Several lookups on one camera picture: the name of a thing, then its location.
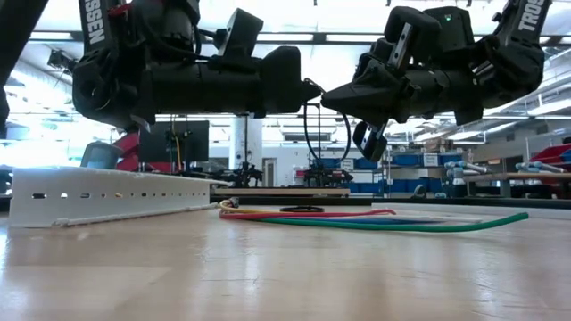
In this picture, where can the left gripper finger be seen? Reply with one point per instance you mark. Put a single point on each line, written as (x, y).
(281, 84)

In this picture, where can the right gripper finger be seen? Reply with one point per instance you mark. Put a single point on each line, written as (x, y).
(370, 142)
(361, 98)

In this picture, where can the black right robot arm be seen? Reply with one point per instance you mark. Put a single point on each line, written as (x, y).
(513, 67)

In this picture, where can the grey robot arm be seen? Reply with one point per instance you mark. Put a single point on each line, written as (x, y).
(464, 168)
(535, 168)

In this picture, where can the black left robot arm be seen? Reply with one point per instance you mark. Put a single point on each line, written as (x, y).
(111, 89)

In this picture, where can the blue bin shelf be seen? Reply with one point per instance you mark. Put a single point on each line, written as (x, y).
(406, 160)

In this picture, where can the black monitor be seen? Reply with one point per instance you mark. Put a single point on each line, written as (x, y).
(154, 142)

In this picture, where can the red machine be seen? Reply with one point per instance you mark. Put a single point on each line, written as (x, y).
(127, 147)

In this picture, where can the wooden desk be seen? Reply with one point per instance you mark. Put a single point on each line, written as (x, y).
(285, 191)

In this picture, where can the wooden top workbench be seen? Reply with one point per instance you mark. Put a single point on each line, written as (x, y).
(513, 177)

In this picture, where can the grey chair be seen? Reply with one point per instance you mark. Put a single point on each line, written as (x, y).
(100, 156)

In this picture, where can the red and blue bin rack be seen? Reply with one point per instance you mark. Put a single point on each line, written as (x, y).
(551, 153)

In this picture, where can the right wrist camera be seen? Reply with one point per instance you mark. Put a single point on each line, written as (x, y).
(415, 31)

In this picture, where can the black frame-mounted device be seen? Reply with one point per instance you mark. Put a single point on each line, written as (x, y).
(58, 60)

